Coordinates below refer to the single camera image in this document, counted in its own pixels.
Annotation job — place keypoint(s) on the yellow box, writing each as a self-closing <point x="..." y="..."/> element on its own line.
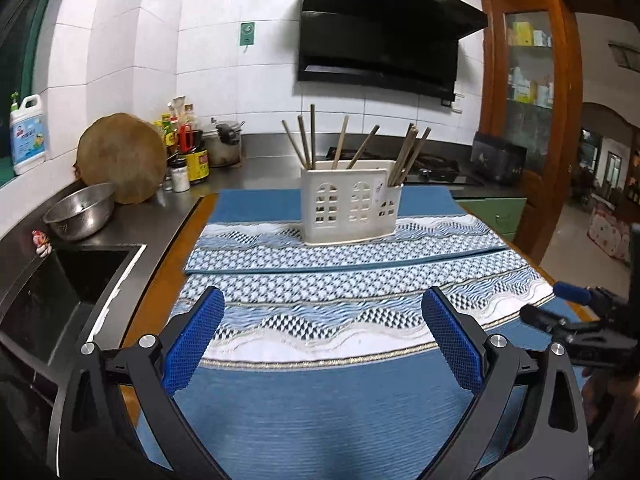
<point x="521" y="34"/>

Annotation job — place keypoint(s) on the black range hood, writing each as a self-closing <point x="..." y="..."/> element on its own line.
<point x="375" y="25"/>

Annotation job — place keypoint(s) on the dark sauce bottle yellow label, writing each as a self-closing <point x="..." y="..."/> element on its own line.
<point x="199" y="165"/>

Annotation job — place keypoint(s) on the small white shaker bottle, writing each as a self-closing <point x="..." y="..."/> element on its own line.
<point x="180" y="177"/>

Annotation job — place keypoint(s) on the white wall socket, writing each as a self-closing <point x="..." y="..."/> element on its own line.
<point x="457" y="102"/>

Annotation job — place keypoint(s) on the white plastic utensil holder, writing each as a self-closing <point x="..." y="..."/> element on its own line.
<point x="350" y="225"/>

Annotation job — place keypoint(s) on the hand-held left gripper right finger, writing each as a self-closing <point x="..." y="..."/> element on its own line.
<point x="452" y="345"/>

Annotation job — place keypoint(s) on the green yellow condiment bottle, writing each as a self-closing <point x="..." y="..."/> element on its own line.
<point x="170" y="135"/>

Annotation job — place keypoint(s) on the black gas stove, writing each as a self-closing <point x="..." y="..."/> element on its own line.
<point x="442" y="166"/>

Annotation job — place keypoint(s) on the steel kitchen sink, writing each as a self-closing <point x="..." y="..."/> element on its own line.
<point x="75" y="285"/>

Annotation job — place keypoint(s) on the white detergent jug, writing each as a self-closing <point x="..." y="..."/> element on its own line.
<point x="29" y="135"/>

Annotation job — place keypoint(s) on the metal cooking pot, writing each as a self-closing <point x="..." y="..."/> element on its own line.
<point x="222" y="145"/>

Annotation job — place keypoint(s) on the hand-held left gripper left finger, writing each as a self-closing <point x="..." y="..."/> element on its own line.
<point x="192" y="345"/>

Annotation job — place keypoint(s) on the red capped sauce bottle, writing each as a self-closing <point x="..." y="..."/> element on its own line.
<point x="185" y="139"/>

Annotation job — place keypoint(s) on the black countertop appliance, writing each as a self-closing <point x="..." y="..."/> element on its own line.
<point x="500" y="157"/>

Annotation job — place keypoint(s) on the wooden glass door cabinet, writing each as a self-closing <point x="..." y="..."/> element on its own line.
<point x="565" y="135"/>

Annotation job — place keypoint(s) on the printed floral cloth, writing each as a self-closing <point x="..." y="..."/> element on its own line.
<point x="607" y="232"/>

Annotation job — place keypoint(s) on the stainless steel bowl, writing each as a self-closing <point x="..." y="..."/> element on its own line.
<point x="80" y="212"/>

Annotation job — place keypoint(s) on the round wooden cutting board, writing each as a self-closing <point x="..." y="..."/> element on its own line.
<point x="122" y="157"/>

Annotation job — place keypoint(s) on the green wall sticker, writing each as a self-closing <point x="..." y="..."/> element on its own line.
<point x="247" y="35"/>

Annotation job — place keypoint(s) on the set of brown chopsticks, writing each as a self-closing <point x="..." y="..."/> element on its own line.
<point x="312" y="135"/>

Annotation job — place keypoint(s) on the green drawer cabinet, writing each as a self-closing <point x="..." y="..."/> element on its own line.
<point x="500" y="215"/>

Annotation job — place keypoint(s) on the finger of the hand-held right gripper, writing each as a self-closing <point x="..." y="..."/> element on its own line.
<point x="550" y="321"/>
<point x="575" y="292"/>

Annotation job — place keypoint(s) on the clear plastic food bag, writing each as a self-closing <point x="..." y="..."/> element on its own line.
<point x="181" y="110"/>

